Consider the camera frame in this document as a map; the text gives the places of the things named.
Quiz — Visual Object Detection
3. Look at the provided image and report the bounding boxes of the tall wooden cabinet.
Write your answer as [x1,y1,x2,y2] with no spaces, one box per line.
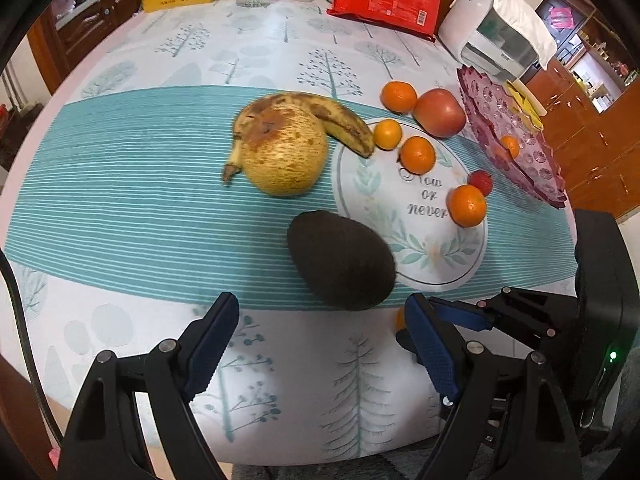
[520,0,640,221]

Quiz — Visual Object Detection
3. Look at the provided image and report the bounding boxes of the yellow-orange tangerine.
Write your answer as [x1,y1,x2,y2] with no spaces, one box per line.
[373,119,403,151]

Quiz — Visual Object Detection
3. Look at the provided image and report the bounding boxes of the black cable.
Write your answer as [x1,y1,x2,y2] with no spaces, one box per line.
[0,250,63,441]

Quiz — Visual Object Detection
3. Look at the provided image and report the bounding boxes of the spotted yellow banana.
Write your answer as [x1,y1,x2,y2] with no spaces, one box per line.
[221,91,377,186]

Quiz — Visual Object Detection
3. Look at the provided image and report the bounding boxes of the white countertop appliance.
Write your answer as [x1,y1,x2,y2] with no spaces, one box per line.
[438,0,543,75]

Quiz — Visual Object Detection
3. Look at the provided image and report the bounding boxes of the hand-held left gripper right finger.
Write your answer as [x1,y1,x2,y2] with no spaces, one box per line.
[404,291,583,480]

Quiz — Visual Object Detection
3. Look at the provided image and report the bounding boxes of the small red apple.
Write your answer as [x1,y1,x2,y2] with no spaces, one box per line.
[467,170,493,197]

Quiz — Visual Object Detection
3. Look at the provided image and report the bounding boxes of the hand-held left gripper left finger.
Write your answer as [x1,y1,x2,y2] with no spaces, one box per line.
[59,291,241,480]

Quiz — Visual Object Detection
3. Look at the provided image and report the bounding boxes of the wooden kitchen cabinet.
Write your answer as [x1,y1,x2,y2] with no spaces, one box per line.
[27,0,171,96]

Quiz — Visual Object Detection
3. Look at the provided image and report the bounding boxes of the white towel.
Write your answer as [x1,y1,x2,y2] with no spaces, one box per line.
[492,0,558,68]

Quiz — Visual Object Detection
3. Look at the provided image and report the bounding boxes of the tree print tablecloth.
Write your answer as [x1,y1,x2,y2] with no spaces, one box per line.
[0,0,581,466]

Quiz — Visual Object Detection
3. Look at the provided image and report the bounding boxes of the pink glass fruit bowl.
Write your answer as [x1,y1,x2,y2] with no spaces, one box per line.
[456,64,567,209]

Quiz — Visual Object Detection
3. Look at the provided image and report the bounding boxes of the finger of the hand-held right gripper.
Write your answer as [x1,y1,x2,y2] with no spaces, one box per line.
[395,329,420,362]
[429,286,577,357]

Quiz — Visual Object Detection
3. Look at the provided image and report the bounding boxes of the yellow speckled pear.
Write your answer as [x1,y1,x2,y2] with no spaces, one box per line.
[239,108,330,197]

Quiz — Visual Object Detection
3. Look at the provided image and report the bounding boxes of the yellow tissue pack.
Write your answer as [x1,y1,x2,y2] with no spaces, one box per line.
[502,79,547,131]

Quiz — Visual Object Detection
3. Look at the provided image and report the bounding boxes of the pink paper decoration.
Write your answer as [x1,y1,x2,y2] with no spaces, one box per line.
[547,6,576,31]

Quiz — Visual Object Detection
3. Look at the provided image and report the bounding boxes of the dark avocado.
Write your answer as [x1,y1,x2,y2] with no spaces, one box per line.
[286,210,399,312]

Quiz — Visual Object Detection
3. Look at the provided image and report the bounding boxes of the large red apple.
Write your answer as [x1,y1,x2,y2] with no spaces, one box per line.
[412,88,467,139]

